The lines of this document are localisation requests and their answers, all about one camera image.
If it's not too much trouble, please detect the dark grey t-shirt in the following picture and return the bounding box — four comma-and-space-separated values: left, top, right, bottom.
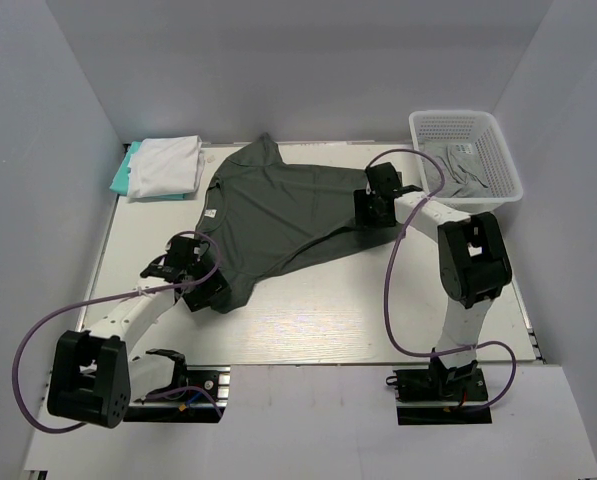
195, 135, 400, 314

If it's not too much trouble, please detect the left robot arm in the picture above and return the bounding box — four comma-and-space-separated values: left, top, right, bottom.
47, 231, 228, 428

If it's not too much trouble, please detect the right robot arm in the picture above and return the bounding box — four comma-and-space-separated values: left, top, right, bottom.
354, 163, 512, 399

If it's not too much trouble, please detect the light grey t-shirt in basket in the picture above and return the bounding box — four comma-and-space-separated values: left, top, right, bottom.
420, 141, 490, 198

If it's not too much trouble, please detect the folded white t-shirt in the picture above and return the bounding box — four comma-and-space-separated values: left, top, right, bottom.
127, 135, 204, 199

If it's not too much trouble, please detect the folded teal t-shirt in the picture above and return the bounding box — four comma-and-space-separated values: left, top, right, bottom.
110, 142, 184, 199

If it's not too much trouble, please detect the white plastic basket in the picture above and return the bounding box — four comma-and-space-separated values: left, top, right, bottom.
409, 110, 523, 213

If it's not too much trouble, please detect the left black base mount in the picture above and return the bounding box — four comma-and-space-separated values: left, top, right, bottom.
124, 367, 231, 424

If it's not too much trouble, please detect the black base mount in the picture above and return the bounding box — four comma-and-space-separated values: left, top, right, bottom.
385, 359, 492, 426
124, 367, 231, 424

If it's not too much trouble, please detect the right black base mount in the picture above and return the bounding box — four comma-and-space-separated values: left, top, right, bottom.
385, 359, 492, 426

